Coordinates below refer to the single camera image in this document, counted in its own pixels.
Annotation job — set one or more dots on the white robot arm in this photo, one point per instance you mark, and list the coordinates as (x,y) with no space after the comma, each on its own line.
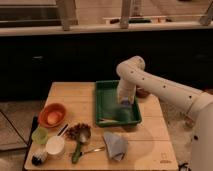
(197,104)

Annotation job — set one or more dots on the black stick utensil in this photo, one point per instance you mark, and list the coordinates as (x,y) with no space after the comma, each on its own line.
(62,130)

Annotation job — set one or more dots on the white cup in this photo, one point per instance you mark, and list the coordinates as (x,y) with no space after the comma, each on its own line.
(55,146)

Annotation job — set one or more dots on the green handled metal ladle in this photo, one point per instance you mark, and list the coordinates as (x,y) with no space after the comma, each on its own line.
(83,137)

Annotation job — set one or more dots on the brown pine cone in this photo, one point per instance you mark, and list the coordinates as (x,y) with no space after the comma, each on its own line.
(72,132)

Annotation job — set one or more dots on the dark brown bowl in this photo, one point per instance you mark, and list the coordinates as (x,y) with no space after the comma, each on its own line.
(142,93)

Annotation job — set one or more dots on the blue sponge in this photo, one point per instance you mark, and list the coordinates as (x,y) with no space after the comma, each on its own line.
(124,111)

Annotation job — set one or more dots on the grey folded cloth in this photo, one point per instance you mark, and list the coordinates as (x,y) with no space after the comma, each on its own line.
(116,145)

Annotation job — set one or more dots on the orange bowl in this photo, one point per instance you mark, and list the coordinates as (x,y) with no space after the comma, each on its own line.
(42,117)

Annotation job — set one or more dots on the green plastic cup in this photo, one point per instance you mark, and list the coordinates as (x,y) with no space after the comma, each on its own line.
(40,135)

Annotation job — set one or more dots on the orange fruit in bowl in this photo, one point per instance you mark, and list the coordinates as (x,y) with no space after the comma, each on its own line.
(53,118)

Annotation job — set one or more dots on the metal spoon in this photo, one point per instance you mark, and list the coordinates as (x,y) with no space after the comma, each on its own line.
(92,150)

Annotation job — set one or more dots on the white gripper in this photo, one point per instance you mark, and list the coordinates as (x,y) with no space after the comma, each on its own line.
(126,91)

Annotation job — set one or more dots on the green plastic tray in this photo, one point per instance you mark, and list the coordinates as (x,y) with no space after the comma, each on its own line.
(106,105)

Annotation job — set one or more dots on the yellow stick in tray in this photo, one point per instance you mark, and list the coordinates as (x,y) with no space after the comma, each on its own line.
(107,120)

